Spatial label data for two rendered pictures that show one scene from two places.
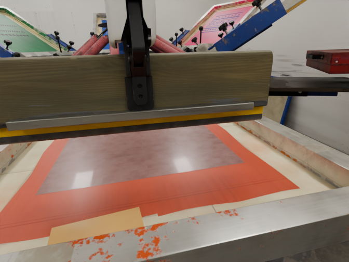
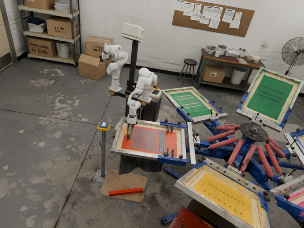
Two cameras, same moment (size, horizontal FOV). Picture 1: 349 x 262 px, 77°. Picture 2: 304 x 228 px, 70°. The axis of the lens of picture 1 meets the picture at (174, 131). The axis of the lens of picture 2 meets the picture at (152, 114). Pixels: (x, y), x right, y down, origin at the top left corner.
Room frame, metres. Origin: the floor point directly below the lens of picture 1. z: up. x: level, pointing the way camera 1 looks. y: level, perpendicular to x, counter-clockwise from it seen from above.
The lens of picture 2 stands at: (0.80, -1.73, 2.66)
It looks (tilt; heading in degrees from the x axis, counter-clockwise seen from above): 36 degrees down; 100
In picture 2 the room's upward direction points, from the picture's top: 10 degrees clockwise
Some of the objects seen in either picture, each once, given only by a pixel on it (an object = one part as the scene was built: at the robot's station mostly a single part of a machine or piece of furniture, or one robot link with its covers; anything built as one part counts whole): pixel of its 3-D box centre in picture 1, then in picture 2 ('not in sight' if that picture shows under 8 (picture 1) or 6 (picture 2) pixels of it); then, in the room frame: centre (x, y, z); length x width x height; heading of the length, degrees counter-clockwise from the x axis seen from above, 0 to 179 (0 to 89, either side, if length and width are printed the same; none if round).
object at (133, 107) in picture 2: not in sight; (135, 107); (0.29, 0.08, 1.34); 0.15 x 0.10 x 0.11; 92
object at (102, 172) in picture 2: not in sight; (103, 153); (-0.06, 0.09, 0.48); 0.22 x 0.22 x 0.96; 12
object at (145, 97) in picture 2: not in sight; (146, 92); (0.27, 0.62, 1.21); 0.16 x 0.13 x 0.15; 84
